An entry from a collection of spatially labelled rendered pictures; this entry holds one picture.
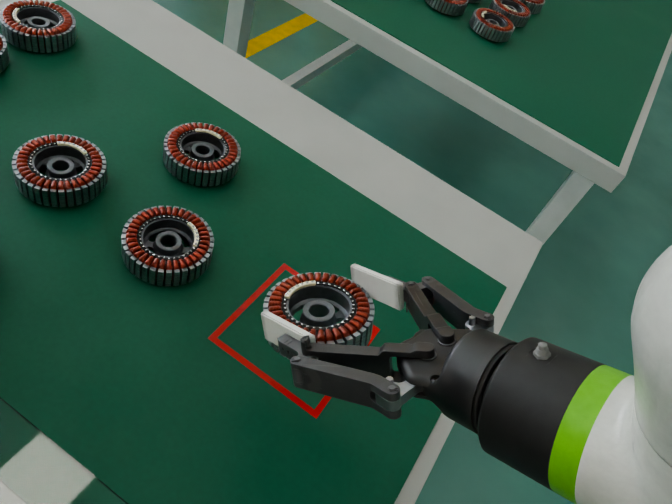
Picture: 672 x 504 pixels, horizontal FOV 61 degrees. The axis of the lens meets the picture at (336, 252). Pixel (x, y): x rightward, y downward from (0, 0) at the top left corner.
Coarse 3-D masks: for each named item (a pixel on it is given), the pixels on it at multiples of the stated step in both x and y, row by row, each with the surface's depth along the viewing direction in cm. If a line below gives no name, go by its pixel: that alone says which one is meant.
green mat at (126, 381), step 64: (64, 64) 92; (128, 64) 97; (0, 128) 80; (64, 128) 83; (128, 128) 87; (256, 128) 95; (0, 192) 73; (128, 192) 78; (192, 192) 82; (256, 192) 85; (320, 192) 89; (0, 256) 67; (64, 256) 69; (256, 256) 77; (320, 256) 81; (384, 256) 84; (448, 256) 88; (0, 320) 62; (64, 320) 64; (128, 320) 66; (192, 320) 68; (256, 320) 71; (384, 320) 76; (0, 384) 58; (64, 384) 59; (128, 384) 61; (192, 384) 63; (256, 384) 65; (64, 448) 55; (128, 448) 57; (192, 448) 59; (256, 448) 61; (320, 448) 62; (384, 448) 65
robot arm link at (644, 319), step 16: (656, 272) 26; (640, 288) 27; (656, 288) 25; (640, 304) 26; (656, 304) 25; (640, 320) 26; (656, 320) 25; (640, 336) 26; (656, 336) 25; (640, 352) 26; (656, 352) 25; (640, 368) 27; (656, 368) 25; (640, 384) 28; (656, 384) 25; (640, 400) 28; (656, 400) 26; (640, 416) 29; (656, 416) 27; (656, 432) 27; (656, 448) 28
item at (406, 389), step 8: (400, 384) 43; (408, 384) 43; (400, 392) 43; (408, 392) 43; (416, 392) 44; (376, 400) 43; (384, 400) 42; (400, 400) 42; (408, 400) 43; (392, 408) 42
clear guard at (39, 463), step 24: (0, 408) 26; (0, 432) 26; (24, 432) 26; (0, 456) 25; (24, 456) 25; (48, 456) 26; (0, 480) 25; (24, 480) 25; (48, 480) 25; (72, 480) 25; (96, 480) 26
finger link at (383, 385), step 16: (304, 368) 45; (320, 368) 45; (336, 368) 45; (352, 368) 45; (304, 384) 46; (320, 384) 45; (336, 384) 45; (352, 384) 44; (368, 384) 43; (384, 384) 42; (352, 400) 44; (368, 400) 44; (400, 416) 43
